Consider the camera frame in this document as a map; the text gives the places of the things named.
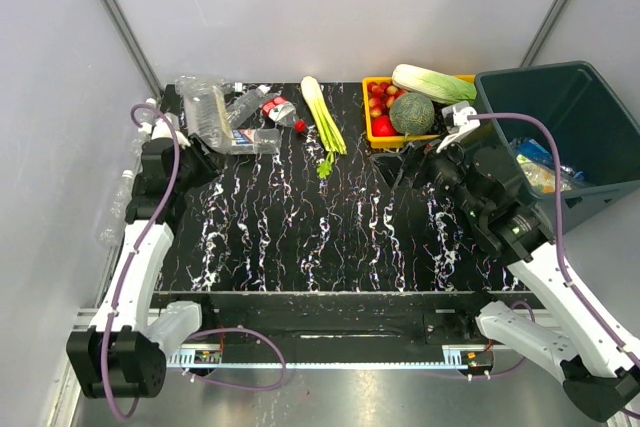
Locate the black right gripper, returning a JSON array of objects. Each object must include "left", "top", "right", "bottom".
[{"left": 370, "top": 129, "right": 487, "bottom": 220}]

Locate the clear ribbed bottle white cap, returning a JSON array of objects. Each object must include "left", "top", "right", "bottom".
[{"left": 179, "top": 90, "right": 231, "bottom": 154}]

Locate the clear bottle blue red label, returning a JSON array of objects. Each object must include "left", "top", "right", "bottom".
[{"left": 221, "top": 128, "right": 282, "bottom": 155}]

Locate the blue label crushed bottle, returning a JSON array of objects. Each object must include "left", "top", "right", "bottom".
[{"left": 510, "top": 137, "right": 587, "bottom": 182}]

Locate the large clear square bottle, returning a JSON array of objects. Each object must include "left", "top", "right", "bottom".
[{"left": 516, "top": 154, "right": 556, "bottom": 194}]

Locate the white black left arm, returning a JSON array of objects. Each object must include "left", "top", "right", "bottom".
[{"left": 66, "top": 135, "right": 221, "bottom": 398}]

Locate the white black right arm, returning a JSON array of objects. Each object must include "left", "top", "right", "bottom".
[{"left": 371, "top": 143, "right": 639, "bottom": 422}]

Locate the dark green plastic bin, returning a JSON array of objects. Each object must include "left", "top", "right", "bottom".
[{"left": 474, "top": 61, "right": 639, "bottom": 253}]

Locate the yellow plastic tray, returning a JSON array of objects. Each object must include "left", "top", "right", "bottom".
[{"left": 361, "top": 76, "right": 447, "bottom": 149}]

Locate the red apple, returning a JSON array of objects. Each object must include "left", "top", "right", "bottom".
[{"left": 371, "top": 115, "right": 399, "bottom": 137}]

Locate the green netted melon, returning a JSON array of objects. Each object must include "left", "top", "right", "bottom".
[{"left": 389, "top": 92, "right": 435, "bottom": 136}]

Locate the celery stalk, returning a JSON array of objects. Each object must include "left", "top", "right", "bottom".
[{"left": 300, "top": 76, "right": 347, "bottom": 179}]

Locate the clear crushed bottle middle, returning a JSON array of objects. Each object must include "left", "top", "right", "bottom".
[{"left": 227, "top": 85, "right": 271, "bottom": 130}]

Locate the clear bottle back row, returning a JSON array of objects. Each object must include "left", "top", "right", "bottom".
[{"left": 175, "top": 75, "right": 244, "bottom": 96}]

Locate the napa cabbage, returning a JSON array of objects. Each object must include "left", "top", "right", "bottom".
[{"left": 391, "top": 64, "right": 477, "bottom": 105}]

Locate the red label crushed bottle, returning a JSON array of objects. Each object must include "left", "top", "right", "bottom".
[{"left": 261, "top": 96, "right": 307, "bottom": 133}]

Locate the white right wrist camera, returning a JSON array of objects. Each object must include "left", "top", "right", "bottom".
[{"left": 436, "top": 101, "right": 480, "bottom": 153}]

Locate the aluminium frame post left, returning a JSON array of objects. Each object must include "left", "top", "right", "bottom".
[{"left": 100, "top": 0, "right": 163, "bottom": 97}]

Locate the aluminium frame post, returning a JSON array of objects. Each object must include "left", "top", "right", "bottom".
[
  {"left": 519, "top": 0, "right": 571, "bottom": 67},
  {"left": 100, "top": 0, "right": 163, "bottom": 97}
]

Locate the aluminium front rail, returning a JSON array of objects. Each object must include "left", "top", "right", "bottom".
[{"left": 67, "top": 309, "right": 576, "bottom": 372}]

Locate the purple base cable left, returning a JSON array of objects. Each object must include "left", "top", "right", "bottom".
[{"left": 182, "top": 327, "right": 289, "bottom": 391}]

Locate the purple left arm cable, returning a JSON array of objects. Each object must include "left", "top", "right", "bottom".
[{"left": 99, "top": 103, "right": 181, "bottom": 421}]

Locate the aluminium frame post right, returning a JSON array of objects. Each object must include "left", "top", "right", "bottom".
[{"left": 519, "top": 0, "right": 571, "bottom": 67}]

